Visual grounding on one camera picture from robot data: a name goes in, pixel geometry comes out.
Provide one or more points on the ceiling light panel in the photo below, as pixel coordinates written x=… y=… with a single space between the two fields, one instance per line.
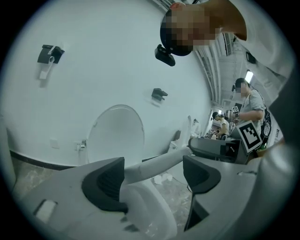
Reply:
x=249 y=76

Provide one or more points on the white toilet lid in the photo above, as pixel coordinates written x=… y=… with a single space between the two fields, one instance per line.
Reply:
x=116 y=133

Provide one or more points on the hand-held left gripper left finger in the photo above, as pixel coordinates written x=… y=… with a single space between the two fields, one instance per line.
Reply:
x=65 y=187

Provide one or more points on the metal water valve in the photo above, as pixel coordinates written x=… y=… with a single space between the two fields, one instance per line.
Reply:
x=83 y=144

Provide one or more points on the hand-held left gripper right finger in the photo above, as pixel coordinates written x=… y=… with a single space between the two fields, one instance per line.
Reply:
x=229 y=178

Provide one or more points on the black wall holder with tape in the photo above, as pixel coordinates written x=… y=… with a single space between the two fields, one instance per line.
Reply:
x=49 y=54

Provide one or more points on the white wall socket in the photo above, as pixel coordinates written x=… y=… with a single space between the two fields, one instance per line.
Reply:
x=77 y=145

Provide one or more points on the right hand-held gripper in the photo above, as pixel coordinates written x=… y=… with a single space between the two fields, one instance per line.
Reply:
x=246 y=138

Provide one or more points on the white toilet seat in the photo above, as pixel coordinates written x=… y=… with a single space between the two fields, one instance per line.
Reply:
x=152 y=167

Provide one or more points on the black head-mounted camera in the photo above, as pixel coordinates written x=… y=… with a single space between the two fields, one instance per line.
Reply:
x=165 y=55

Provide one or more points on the crumpled white tissue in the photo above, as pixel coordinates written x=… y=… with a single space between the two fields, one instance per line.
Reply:
x=162 y=178

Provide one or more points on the person's head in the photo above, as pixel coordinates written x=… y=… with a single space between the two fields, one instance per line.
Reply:
x=187 y=28

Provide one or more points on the small black wall holder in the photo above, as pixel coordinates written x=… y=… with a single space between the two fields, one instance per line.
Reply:
x=159 y=94

